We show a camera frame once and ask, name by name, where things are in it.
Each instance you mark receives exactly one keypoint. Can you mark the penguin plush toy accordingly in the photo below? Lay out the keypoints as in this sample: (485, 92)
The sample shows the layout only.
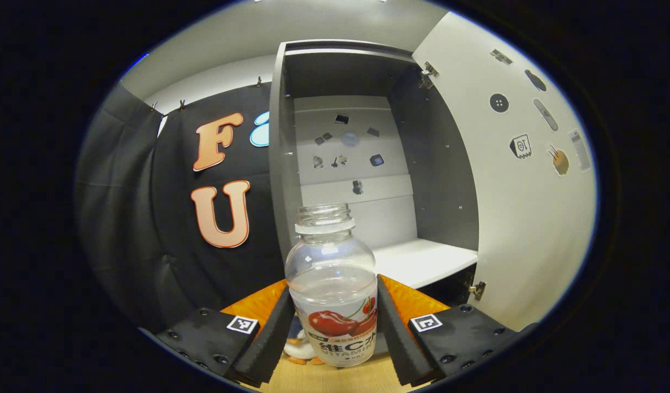
(292, 346)

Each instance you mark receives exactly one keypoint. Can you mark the white cabinet shelf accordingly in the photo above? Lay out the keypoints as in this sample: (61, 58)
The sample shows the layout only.
(422, 259)

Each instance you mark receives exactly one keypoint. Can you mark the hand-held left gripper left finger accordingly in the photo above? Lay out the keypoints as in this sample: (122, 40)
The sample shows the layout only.
(269, 344)

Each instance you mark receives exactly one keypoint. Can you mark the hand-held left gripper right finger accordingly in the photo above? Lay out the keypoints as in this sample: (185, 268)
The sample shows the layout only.
(395, 338)

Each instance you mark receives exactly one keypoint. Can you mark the metal door hinge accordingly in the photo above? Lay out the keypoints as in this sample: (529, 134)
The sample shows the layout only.
(478, 289)
(428, 73)

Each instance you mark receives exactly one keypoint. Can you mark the clear bottle with red label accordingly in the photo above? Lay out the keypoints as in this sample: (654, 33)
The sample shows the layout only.
(332, 284)

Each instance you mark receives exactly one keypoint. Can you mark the white cabinet door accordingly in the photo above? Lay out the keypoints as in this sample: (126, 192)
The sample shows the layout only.
(520, 229)

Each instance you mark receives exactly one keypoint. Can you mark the black backdrop cloth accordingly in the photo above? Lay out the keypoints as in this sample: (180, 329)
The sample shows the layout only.
(149, 229)

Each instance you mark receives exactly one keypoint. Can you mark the grey cabinet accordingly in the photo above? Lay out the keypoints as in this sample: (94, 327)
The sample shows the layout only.
(438, 174)

